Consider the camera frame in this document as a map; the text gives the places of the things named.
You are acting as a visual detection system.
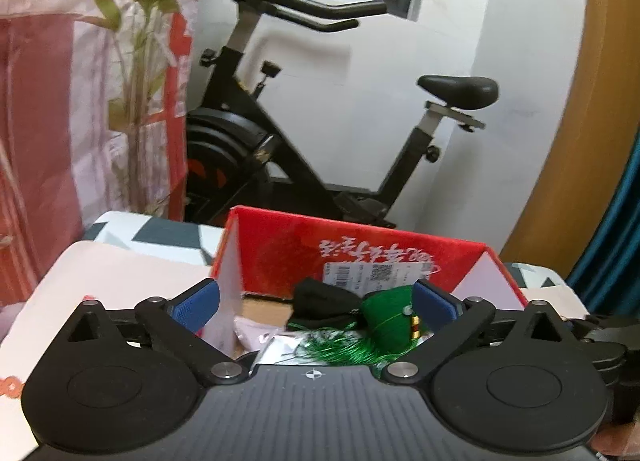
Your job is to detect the teal curtain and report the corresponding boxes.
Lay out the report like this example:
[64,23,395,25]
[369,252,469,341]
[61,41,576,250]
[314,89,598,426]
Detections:
[565,131,640,312]

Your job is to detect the wooden door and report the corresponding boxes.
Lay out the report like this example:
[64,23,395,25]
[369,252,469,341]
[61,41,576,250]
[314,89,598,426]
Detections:
[500,0,640,282]

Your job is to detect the silvery foil packet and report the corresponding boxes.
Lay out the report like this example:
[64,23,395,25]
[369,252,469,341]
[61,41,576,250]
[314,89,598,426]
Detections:
[255,333,311,367]

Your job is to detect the white printed tablecloth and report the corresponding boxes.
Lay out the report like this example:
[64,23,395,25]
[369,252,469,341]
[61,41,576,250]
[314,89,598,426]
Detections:
[0,241,591,461]

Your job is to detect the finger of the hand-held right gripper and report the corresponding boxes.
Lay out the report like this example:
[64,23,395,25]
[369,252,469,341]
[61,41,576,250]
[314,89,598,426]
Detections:
[567,315,640,342]

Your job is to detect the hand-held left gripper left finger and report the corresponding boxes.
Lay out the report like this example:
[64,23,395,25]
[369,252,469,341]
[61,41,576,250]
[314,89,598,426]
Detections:
[60,278,249,384]

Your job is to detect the black exercise bike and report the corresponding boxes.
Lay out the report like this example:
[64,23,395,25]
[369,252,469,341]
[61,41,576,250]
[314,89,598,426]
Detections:
[182,0,501,229]

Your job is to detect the black fabric piece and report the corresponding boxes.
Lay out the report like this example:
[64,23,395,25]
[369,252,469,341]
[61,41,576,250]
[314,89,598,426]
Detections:
[287,278,363,332]

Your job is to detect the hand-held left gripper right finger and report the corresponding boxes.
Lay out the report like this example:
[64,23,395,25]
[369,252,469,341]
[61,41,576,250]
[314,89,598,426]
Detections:
[381,278,576,384]

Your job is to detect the red strawberry-print cardboard box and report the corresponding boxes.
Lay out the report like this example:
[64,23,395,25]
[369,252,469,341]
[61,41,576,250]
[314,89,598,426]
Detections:
[209,206,530,367]

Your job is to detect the green tasselled sachet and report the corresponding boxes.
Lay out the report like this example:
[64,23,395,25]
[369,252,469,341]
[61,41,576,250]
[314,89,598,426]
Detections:
[285,288,426,372]

